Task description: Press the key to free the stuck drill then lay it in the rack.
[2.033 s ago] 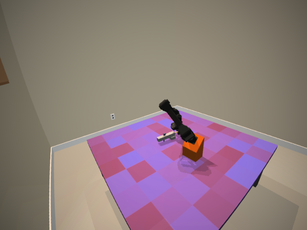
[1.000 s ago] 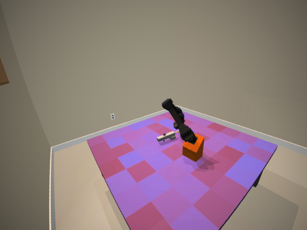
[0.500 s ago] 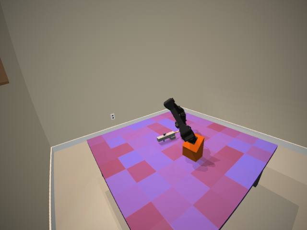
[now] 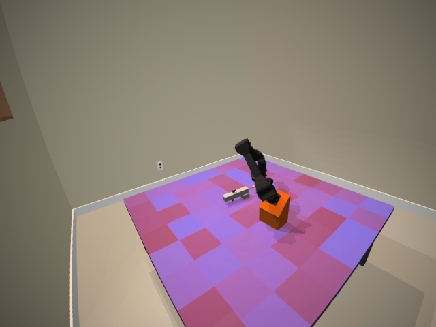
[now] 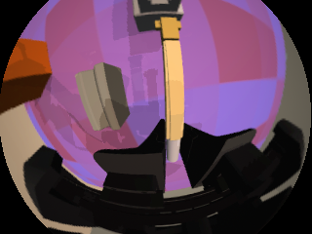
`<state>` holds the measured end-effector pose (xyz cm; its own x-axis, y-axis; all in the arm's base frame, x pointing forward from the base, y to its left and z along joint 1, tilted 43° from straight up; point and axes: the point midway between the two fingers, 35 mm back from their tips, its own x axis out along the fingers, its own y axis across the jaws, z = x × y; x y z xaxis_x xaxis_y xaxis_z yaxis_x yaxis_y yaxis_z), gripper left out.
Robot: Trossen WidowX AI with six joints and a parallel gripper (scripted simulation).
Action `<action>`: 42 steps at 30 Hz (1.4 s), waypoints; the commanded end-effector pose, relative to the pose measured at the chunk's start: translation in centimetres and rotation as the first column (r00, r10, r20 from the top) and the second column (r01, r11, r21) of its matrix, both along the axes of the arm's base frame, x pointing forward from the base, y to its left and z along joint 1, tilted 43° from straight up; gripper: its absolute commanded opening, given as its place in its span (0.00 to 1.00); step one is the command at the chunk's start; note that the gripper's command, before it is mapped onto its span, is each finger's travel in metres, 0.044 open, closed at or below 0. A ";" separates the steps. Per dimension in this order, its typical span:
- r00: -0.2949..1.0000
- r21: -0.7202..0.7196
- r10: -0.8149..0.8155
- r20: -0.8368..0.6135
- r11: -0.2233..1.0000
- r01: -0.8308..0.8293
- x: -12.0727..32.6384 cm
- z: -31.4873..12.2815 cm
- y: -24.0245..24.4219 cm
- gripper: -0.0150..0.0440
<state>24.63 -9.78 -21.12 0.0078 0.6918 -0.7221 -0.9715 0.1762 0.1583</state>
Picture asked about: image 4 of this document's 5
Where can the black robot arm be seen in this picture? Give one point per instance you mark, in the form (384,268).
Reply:
(265,189)

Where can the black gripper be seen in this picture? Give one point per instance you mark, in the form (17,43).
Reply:
(264,175)

